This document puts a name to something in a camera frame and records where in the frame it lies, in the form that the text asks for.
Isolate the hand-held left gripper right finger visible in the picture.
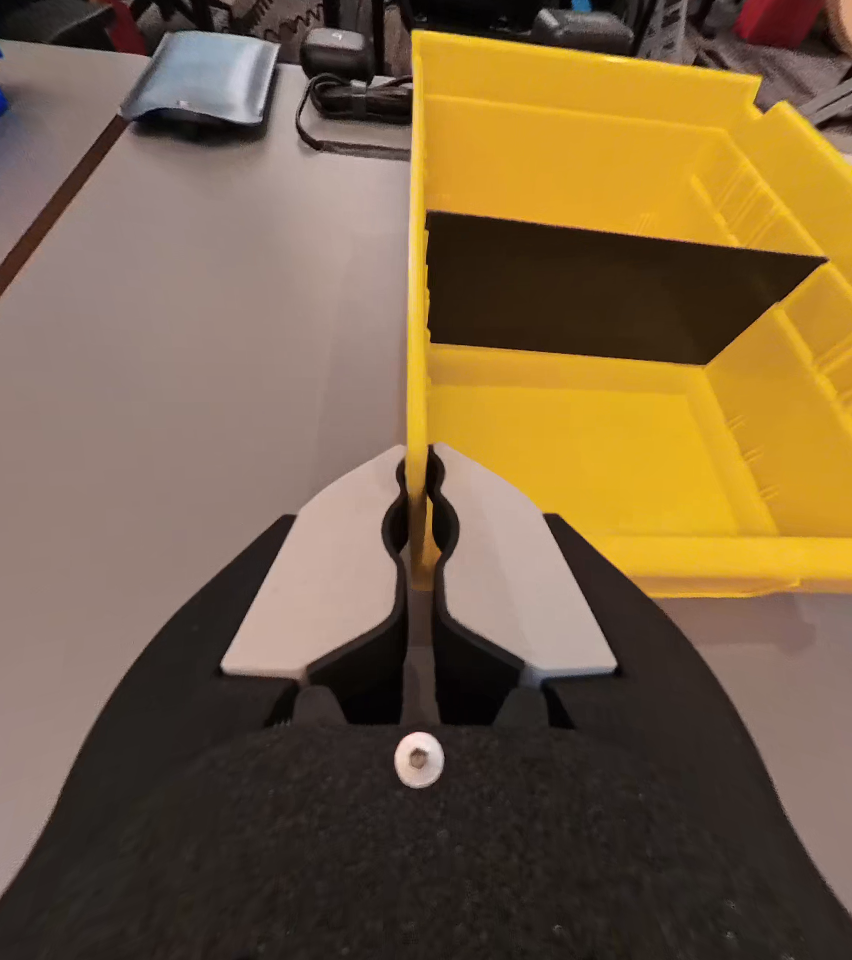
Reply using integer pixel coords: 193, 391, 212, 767
424, 441, 619, 689

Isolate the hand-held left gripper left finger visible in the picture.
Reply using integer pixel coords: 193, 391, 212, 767
219, 444, 408, 685

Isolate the yellow plastic bin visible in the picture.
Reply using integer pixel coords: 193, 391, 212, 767
405, 30, 852, 599

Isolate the black bin divider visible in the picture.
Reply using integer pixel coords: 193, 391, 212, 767
426, 211, 829, 366

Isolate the blue grey pouch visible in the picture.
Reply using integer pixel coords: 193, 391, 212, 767
120, 31, 280, 140

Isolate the red box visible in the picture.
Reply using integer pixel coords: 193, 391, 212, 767
733, 0, 824, 48

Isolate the black adapter with cable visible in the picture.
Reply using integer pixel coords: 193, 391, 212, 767
294, 26, 415, 160

